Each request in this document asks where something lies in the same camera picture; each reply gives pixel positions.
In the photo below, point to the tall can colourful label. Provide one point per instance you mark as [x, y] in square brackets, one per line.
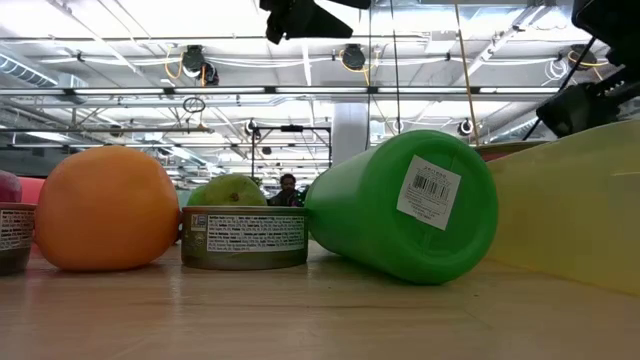
[505, 150]

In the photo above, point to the green toy pear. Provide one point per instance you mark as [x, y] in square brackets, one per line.
[230, 192]

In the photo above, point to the green plastic bottle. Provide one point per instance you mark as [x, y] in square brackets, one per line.
[375, 210]

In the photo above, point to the green toy apple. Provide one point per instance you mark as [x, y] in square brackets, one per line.
[194, 199]

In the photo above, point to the tuna can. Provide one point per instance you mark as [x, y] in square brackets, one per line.
[245, 240]
[15, 240]

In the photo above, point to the toy orange fruit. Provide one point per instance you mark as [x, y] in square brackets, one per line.
[107, 210]

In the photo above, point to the red toy bell pepper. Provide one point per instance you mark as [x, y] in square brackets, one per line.
[9, 187]

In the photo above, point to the white building column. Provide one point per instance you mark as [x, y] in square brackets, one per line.
[350, 135]

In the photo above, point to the person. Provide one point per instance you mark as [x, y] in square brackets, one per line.
[287, 192]

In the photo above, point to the yellow plastic bin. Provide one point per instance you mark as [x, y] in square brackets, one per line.
[570, 210]

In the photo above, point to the black metal frame rig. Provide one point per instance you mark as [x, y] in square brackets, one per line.
[291, 128]

